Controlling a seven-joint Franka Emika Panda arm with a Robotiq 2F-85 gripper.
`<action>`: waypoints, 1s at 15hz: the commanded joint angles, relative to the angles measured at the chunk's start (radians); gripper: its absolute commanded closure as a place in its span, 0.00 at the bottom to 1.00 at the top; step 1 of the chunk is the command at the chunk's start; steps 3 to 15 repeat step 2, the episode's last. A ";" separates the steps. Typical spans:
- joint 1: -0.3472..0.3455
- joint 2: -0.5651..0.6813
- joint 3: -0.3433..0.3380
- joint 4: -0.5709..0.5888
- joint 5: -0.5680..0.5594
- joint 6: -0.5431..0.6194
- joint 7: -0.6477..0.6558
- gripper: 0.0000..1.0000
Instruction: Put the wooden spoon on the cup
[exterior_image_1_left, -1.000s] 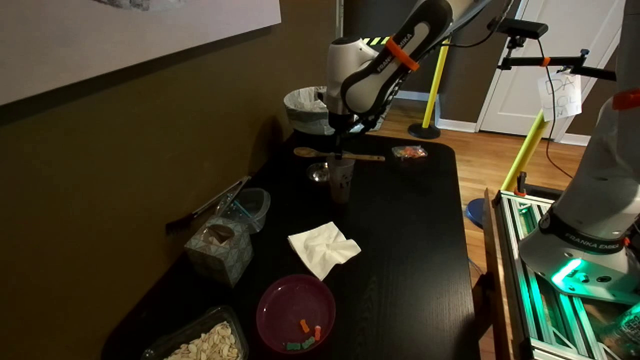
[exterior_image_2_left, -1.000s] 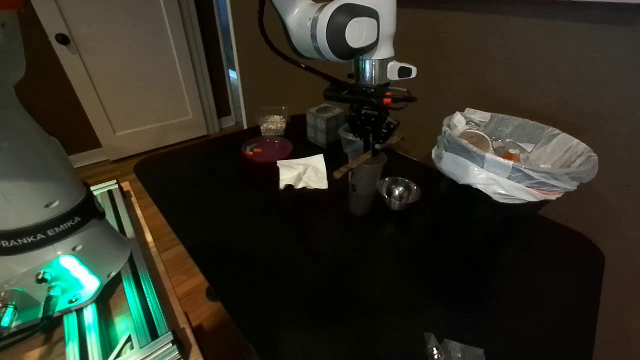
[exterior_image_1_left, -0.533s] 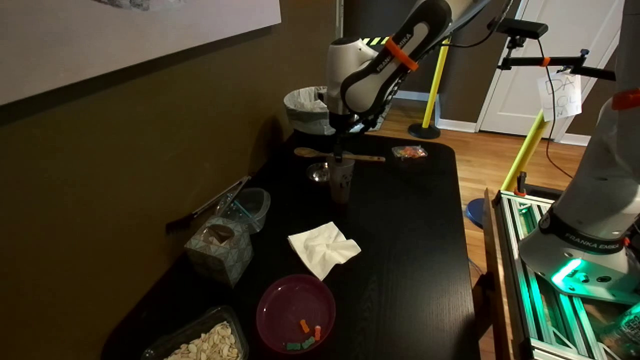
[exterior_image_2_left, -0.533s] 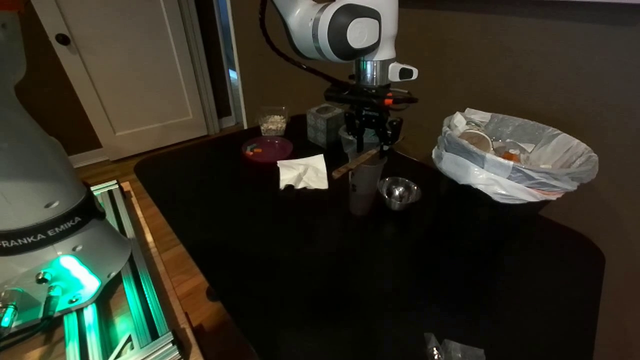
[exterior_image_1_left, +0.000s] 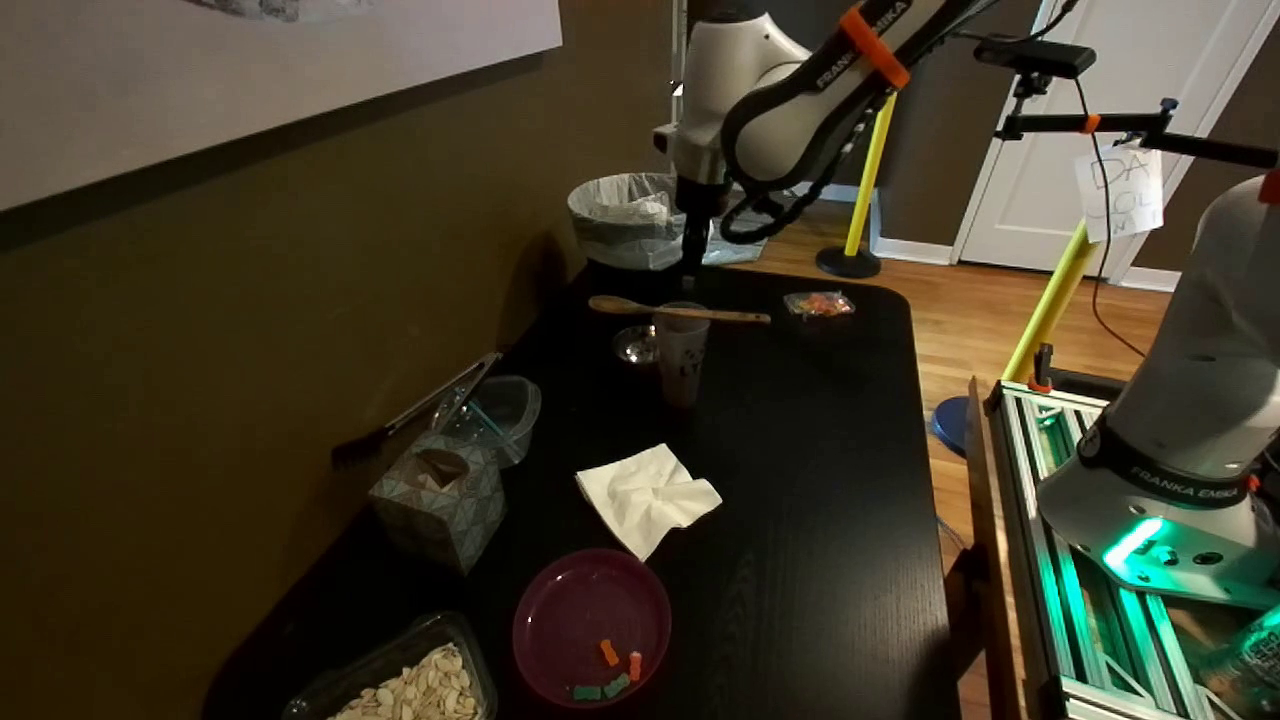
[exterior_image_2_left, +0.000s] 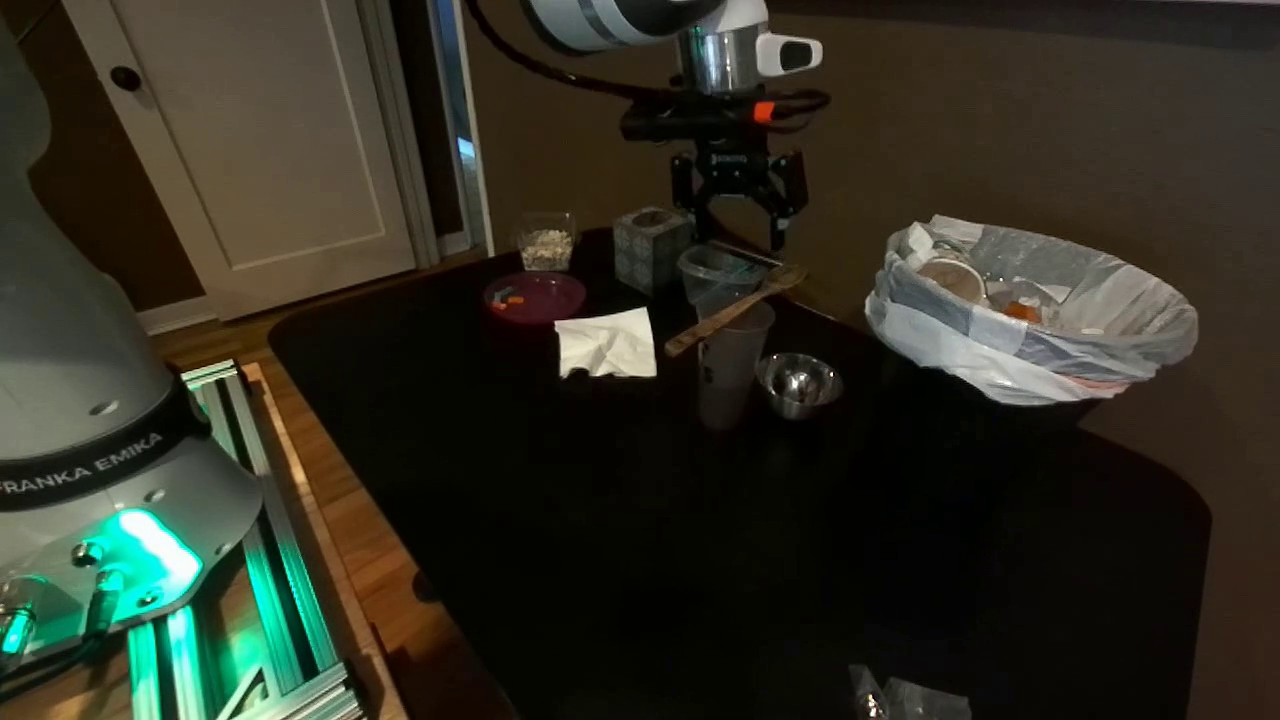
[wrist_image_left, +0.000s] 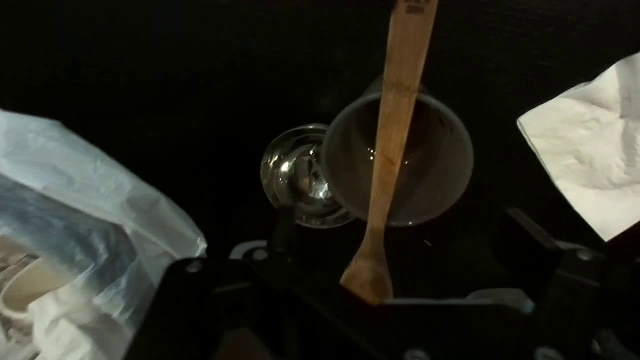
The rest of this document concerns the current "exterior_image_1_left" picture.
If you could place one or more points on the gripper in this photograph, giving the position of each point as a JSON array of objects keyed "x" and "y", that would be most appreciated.
[{"x": 701, "y": 197}]

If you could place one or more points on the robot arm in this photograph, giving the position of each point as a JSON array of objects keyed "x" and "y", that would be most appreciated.
[{"x": 1200, "y": 340}]

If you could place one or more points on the wooden spoon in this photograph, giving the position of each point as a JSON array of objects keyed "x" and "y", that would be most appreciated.
[{"x": 700, "y": 313}]

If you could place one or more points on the translucent plastic cup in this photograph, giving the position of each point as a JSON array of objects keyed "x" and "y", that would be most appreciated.
[{"x": 682, "y": 350}]

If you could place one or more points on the trash bin with liner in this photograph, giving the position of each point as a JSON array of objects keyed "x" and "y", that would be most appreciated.
[{"x": 620, "y": 225}]

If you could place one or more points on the clear packet of candy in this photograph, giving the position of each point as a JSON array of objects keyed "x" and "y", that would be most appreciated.
[{"x": 819, "y": 304}]

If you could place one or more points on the yellow pole stand black base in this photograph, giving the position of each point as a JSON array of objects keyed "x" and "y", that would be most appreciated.
[{"x": 862, "y": 190}]

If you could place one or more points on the clear plastic container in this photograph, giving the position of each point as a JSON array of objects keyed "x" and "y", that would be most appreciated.
[{"x": 500, "y": 410}]

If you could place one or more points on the white paper napkin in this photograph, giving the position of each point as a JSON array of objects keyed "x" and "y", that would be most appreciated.
[{"x": 640, "y": 495}]

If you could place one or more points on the white door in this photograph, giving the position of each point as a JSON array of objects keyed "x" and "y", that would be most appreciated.
[{"x": 1030, "y": 190}]

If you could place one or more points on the metal tongs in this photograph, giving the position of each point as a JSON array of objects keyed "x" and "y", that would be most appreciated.
[{"x": 420, "y": 408}]

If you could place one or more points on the yellow pole stand blue base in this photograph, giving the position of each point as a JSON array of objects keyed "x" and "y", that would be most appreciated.
[{"x": 1050, "y": 300}]

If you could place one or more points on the black orange clamp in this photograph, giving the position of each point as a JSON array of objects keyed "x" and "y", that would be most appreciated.
[{"x": 1042, "y": 368}]

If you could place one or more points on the patterned tissue box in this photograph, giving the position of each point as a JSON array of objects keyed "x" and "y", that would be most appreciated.
[{"x": 440, "y": 510}]

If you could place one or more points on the white paper note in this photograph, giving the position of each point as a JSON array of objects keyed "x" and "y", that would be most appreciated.
[{"x": 1120, "y": 190}]

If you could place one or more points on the purple plastic plate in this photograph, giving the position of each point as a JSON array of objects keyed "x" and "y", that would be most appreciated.
[{"x": 580, "y": 610}]

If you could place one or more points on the orange gummy candy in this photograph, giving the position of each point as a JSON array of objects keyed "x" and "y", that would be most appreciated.
[
  {"x": 610, "y": 653},
  {"x": 635, "y": 666}
]

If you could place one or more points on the green gummy candy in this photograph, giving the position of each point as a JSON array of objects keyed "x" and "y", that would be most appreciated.
[
  {"x": 587, "y": 692},
  {"x": 617, "y": 685}
]

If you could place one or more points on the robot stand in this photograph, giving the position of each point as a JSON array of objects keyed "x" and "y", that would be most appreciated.
[{"x": 1050, "y": 560}]

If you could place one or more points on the clear tray container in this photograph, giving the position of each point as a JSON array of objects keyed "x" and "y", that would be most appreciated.
[{"x": 400, "y": 650}]

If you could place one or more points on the heap of pale seeds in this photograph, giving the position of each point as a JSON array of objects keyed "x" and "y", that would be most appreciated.
[{"x": 420, "y": 695}]

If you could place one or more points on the camera on mount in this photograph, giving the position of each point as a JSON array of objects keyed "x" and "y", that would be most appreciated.
[{"x": 1035, "y": 56}]

